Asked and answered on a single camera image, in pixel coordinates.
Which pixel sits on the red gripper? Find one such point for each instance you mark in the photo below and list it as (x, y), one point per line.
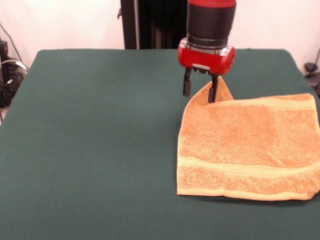
(205, 61)

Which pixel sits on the orange terry towel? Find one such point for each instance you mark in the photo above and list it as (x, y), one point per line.
(237, 137)

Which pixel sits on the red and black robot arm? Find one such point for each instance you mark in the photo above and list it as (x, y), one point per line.
(211, 20)

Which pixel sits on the dark green table cloth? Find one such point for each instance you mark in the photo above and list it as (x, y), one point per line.
(75, 150)

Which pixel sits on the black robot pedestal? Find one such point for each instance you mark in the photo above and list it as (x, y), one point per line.
(155, 25)

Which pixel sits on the black wall adapter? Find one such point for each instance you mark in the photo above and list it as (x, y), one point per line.
(3, 47)

